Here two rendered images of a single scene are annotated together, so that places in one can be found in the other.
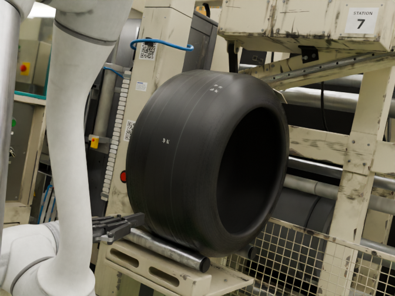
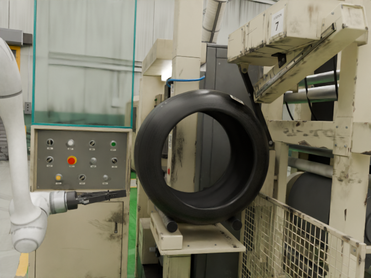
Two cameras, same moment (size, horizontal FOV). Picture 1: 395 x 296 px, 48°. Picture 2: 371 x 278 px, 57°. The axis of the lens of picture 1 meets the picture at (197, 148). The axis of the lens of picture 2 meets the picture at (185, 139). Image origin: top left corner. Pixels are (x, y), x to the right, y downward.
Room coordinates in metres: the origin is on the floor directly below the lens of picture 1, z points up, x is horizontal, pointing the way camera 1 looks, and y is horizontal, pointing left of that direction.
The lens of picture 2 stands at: (0.24, -1.01, 1.34)
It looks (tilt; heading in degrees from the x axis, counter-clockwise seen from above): 3 degrees down; 41
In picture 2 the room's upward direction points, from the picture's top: 3 degrees clockwise
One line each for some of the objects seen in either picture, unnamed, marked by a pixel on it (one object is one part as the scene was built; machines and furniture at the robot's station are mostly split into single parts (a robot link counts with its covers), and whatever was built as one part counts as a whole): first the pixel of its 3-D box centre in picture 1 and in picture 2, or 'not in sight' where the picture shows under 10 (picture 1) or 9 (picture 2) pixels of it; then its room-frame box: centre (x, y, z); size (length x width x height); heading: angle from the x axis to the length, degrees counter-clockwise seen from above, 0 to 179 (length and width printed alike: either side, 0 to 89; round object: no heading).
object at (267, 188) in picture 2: not in sight; (253, 175); (1.89, -0.07, 1.05); 0.20 x 0.15 x 0.30; 54
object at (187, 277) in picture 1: (155, 266); (164, 229); (1.34, 0.06, 0.83); 0.36 x 0.09 x 0.06; 54
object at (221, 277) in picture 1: (181, 271); (194, 235); (1.46, -0.03, 0.80); 0.37 x 0.36 x 0.02; 144
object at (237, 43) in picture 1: (233, 46); (243, 68); (1.75, -0.06, 1.61); 0.06 x 0.06 x 0.05; 54
